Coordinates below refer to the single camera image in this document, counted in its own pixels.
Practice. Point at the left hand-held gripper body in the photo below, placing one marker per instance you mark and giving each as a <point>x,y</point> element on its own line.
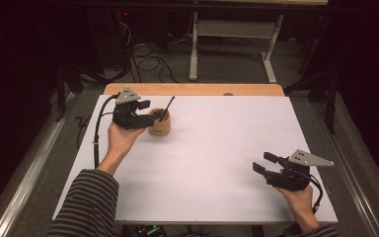
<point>128,117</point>

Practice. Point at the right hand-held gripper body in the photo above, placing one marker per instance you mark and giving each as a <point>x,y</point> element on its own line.
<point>291,179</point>

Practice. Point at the wooden pen holder cup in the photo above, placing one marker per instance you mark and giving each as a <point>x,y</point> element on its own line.
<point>160,127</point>

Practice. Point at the black pen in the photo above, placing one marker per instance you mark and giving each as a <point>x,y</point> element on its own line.
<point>168,106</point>

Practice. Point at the person's left hand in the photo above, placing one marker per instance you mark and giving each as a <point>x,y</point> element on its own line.
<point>120,141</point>

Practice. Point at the person's right hand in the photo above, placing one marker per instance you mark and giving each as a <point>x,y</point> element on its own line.
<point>301,204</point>

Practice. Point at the wooden table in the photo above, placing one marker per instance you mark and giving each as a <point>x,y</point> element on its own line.
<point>194,89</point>

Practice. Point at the white table board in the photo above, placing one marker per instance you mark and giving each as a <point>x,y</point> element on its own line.
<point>210,171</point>

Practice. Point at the black metal stand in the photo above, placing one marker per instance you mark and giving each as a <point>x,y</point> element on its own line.
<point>330,98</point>
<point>60,89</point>

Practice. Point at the device with green display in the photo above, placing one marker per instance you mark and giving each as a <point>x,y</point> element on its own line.
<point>151,229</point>

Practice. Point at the aluminium floor rail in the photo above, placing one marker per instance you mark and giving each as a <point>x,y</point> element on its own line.
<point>29,177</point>
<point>352,184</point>

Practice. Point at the white metal desk frame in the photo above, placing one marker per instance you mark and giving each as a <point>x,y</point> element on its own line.
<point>230,29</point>

